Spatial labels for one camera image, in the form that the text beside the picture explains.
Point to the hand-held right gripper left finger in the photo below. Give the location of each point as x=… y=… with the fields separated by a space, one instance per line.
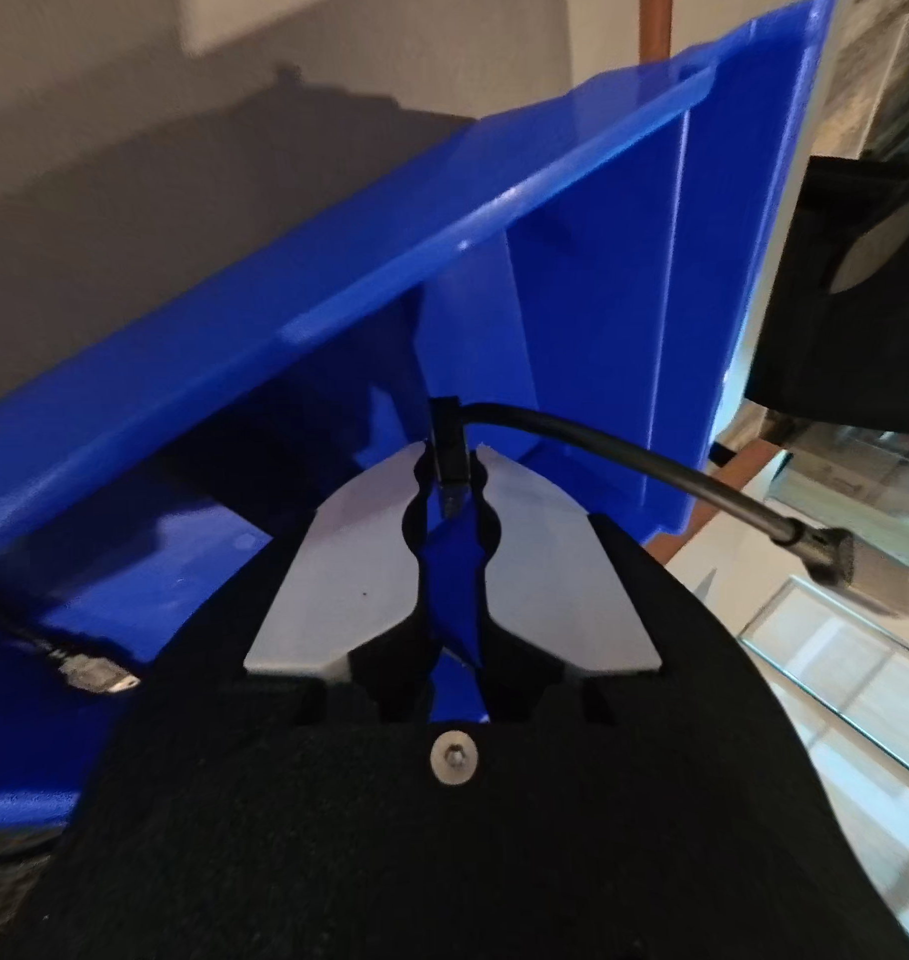
x=342 y=577

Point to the blue plastic bin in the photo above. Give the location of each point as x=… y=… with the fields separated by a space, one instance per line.
x=574 y=300

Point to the black office chair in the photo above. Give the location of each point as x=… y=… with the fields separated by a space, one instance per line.
x=799 y=337

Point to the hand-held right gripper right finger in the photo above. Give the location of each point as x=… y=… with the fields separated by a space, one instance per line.
x=559 y=585

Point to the dark grey usb hub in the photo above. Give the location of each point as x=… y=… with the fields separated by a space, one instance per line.
x=889 y=577

